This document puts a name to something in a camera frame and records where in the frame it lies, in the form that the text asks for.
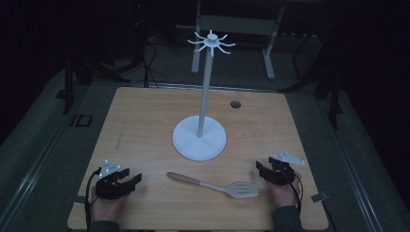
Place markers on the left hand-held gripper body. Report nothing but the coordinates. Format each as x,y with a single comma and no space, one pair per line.
108,190

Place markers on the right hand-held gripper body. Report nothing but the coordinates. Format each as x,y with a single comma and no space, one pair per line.
283,175

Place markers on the white utensil rack with hooks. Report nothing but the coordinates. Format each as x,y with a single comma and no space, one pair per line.
199,141

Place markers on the person's right hand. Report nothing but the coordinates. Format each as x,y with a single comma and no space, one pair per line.
284,195

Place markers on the person's left hand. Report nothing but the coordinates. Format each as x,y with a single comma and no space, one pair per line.
104,209

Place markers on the grey tape strip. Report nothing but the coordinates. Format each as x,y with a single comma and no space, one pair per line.
79,199
319,197

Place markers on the black metal stand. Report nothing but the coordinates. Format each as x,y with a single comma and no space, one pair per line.
335,96
68,87

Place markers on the black rectangular floor bracket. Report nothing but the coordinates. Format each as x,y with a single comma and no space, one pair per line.
81,120

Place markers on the white metal desk frame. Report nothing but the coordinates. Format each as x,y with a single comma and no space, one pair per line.
238,25

